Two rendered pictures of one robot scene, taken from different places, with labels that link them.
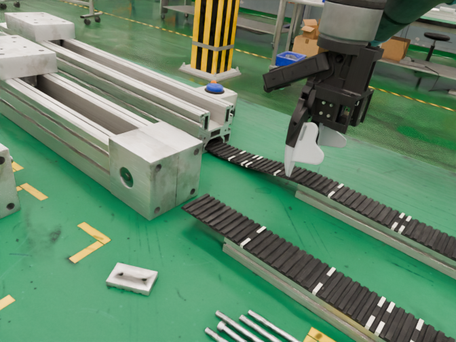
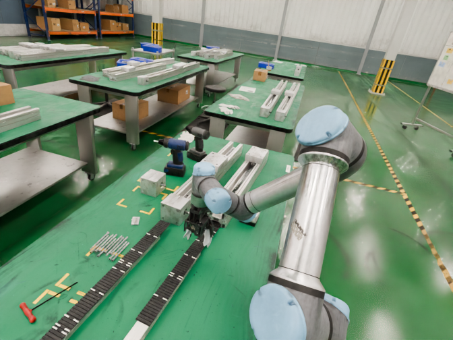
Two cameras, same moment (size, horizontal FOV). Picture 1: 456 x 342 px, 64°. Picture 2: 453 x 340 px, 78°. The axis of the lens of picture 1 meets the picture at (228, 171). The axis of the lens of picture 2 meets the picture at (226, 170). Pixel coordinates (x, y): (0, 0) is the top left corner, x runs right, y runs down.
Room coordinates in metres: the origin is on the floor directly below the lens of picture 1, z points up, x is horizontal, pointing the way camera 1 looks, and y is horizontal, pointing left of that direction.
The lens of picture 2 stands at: (0.35, -0.95, 1.63)
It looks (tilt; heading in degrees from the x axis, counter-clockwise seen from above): 28 degrees down; 72
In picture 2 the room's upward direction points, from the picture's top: 8 degrees clockwise
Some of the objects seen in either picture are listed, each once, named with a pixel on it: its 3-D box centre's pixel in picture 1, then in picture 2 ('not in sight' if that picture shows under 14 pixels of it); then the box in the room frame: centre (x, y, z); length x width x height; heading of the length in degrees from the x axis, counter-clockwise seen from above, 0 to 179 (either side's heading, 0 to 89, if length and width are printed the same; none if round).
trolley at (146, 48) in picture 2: not in sight; (155, 67); (0.49, 5.41, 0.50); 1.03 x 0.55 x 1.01; 65
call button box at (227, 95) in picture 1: (210, 103); (248, 214); (0.81, 0.06, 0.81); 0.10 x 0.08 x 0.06; 145
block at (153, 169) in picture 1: (161, 165); (177, 210); (0.47, 0.10, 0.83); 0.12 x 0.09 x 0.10; 145
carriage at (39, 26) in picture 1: (41, 30); (256, 156); (1.02, 0.57, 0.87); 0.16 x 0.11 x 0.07; 55
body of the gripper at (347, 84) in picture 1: (337, 83); (198, 216); (0.52, -0.14, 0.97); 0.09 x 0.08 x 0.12; 55
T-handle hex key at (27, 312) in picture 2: not in sight; (52, 297); (0.05, -0.27, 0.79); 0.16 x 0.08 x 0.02; 39
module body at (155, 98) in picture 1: (95, 72); (243, 180); (0.88, 0.36, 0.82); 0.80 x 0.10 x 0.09; 55
